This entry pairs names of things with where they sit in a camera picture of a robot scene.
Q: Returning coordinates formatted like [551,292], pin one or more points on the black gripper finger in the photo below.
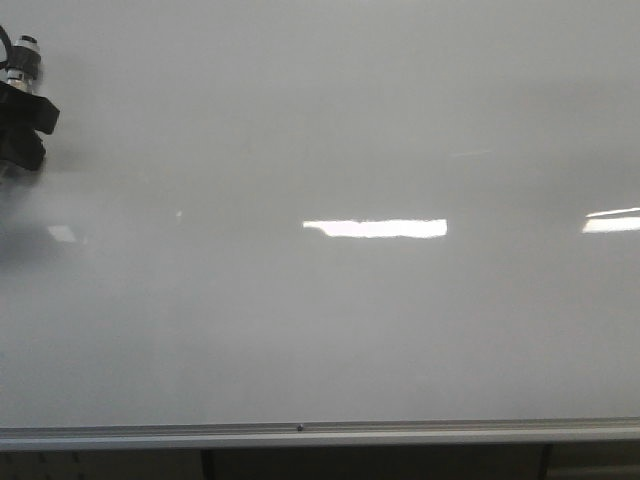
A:
[23,116]

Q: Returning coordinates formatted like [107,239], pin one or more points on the taped black whiteboard marker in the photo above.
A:
[23,65]

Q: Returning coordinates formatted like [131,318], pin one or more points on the white whiteboard with aluminium frame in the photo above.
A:
[305,223]

